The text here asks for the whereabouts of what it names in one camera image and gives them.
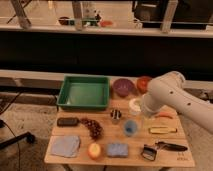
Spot black striped cup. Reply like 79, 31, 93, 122
110, 109, 122, 124

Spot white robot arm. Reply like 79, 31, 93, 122
140, 71, 213, 134

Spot green plastic tray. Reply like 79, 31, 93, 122
57, 76, 110, 110

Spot purple bowl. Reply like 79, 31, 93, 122
112, 78, 134, 97

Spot white cup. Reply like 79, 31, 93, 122
129, 98, 141, 115

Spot red bowl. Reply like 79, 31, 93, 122
136, 76, 152, 94

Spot dark red grapes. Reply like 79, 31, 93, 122
80, 118, 103, 140

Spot blue cup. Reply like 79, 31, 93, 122
123, 120, 138, 137

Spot wooden table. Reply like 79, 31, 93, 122
44, 75, 196, 168

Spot black rectangular case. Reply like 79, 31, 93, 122
57, 118, 79, 127

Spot orange carrot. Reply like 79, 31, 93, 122
155, 113, 173, 119

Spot yellow red apple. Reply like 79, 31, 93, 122
88, 143, 101, 159

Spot blue sponge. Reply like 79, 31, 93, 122
107, 143, 128, 158

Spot blue folded cloth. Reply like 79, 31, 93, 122
50, 135, 80, 158

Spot black handled peeler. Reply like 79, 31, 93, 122
141, 141, 188, 161

